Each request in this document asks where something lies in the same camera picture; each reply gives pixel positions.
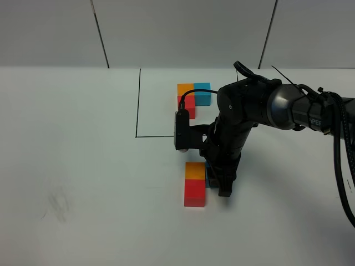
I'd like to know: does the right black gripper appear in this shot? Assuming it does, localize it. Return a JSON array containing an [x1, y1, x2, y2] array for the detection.
[[200, 116, 251, 197]]

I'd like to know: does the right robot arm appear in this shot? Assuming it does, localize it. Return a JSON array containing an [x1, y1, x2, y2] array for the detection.
[[201, 61, 354, 197]]

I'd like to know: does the blue template block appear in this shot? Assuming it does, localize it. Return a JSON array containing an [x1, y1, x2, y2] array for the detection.
[[194, 83, 211, 106]]

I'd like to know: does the red template block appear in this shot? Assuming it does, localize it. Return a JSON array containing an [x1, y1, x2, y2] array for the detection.
[[184, 94, 196, 120]]

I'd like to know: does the orange template block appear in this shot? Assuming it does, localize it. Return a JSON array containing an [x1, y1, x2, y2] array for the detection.
[[177, 83, 194, 96]]

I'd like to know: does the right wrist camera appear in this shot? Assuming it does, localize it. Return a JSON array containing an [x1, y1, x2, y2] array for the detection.
[[174, 109, 212, 150]]

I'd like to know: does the right black camera cable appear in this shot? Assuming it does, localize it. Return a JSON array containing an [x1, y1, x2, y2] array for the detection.
[[179, 61, 355, 228]]

